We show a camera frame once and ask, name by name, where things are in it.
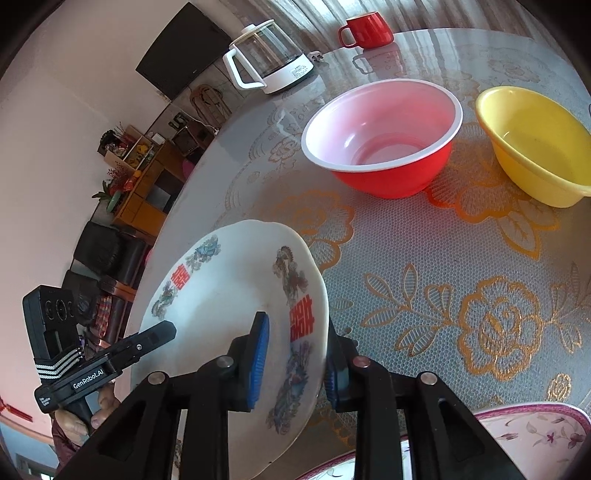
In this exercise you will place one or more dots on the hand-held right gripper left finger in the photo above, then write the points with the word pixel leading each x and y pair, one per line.
pixel 259 360

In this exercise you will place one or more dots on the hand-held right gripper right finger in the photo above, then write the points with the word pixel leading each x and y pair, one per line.
pixel 329 383

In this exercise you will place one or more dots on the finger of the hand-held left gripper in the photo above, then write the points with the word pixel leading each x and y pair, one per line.
pixel 147 341

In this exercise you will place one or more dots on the white printed plate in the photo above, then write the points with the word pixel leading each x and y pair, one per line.
pixel 231 286

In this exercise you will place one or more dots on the yellow plastic bowl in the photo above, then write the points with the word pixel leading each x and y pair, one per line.
pixel 531 175

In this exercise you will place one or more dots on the person's left forearm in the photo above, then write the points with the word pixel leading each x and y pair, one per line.
pixel 64 447

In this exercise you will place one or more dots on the person's left hand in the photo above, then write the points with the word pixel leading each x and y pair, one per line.
pixel 107 404

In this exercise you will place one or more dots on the plaid colourful cloth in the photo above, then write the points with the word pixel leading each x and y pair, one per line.
pixel 104 316

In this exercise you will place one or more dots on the red hanging decoration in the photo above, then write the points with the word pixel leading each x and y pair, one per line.
pixel 18 412

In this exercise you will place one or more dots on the black cushioned sofa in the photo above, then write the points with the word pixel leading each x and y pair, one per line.
pixel 101 254

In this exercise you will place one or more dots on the wooden cabinet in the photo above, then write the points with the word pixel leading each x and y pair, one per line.
pixel 138 207

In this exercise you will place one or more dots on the floral lace tablecloth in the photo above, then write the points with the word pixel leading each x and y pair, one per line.
pixel 415 277

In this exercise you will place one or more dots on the red flower arrangement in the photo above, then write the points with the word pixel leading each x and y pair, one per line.
pixel 115 177

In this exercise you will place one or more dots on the pink plastic stool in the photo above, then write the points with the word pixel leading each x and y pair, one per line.
pixel 188 170

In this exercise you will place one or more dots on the cardboard box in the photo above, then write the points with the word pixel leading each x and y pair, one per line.
pixel 115 157

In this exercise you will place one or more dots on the small dark appliance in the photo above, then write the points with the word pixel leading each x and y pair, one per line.
pixel 187 138

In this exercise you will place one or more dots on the pink-rimmed floral plate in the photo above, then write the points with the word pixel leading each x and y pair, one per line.
pixel 531 438

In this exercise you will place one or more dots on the red plastic bowl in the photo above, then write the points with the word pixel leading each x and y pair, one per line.
pixel 392 180

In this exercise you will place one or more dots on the wooden chair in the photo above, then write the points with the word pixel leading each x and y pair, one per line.
pixel 207 106

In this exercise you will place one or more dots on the black television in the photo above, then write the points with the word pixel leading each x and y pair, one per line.
pixel 180 60

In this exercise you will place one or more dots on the glass electric kettle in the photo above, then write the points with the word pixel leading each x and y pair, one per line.
pixel 286 74

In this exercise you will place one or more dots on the white power plug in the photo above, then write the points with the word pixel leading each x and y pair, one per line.
pixel 317 56

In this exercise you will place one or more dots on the red mug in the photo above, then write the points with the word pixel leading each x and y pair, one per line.
pixel 369 32

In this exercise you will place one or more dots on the striped curtain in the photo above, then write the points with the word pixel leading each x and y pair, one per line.
pixel 314 18

